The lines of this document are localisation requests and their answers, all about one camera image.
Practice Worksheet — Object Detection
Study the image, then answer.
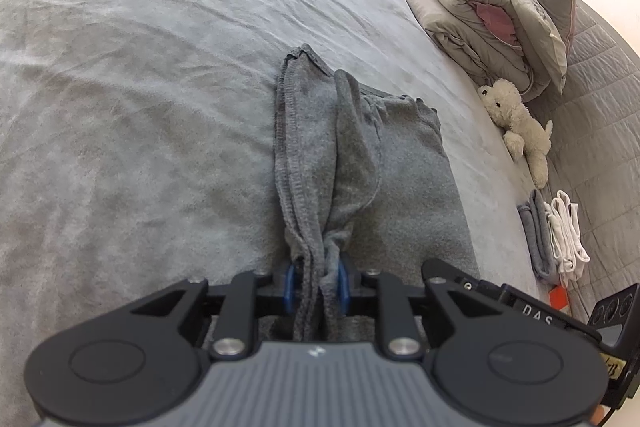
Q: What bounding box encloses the dark grey knit sweater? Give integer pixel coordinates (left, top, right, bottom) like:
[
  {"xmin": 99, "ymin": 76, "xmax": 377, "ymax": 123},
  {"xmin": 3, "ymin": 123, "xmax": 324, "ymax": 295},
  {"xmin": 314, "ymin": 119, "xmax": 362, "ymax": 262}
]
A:
[{"xmin": 274, "ymin": 46, "xmax": 478, "ymax": 340}]

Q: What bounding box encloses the folded grey garment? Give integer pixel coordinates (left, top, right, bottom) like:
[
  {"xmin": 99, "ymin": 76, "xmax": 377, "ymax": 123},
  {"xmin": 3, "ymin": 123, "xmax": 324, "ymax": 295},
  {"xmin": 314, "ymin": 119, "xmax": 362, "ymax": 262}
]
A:
[{"xmin": 518, "ymin": 190, "xmax": 559, "ymax": 286}]

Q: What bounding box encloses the folded white garment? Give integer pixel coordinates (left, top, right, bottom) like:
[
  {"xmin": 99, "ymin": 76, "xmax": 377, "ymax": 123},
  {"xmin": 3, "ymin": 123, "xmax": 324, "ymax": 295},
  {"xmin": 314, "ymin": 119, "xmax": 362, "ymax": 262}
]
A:
[{"xmin": 544, "ymin": 191, "xmax": 591, "ymax": 288}]

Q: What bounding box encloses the white teddy bear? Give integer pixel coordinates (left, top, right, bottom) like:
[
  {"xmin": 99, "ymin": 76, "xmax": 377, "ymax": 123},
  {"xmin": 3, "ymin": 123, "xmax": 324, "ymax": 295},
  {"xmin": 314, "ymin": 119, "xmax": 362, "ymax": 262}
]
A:
[{"xmin": 477, "ymin": 79, "xmax": 553, "ymax": 190}]

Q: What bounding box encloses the grey quilted headboard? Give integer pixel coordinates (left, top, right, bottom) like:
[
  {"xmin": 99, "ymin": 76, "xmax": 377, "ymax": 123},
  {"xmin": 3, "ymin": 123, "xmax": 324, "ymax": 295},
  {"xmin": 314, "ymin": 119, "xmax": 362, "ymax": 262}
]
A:
[{"xmin": 528, "ymin": 2, "xmax": 640, "ymax": 321}]

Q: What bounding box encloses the grey bed sheet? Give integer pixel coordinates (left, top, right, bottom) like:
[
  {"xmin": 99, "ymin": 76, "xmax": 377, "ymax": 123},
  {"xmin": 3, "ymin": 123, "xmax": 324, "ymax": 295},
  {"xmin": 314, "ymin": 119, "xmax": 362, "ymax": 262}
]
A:
[{"xmin": 1, "ymin": 0, "xmax": 542, "ymax": 426}]

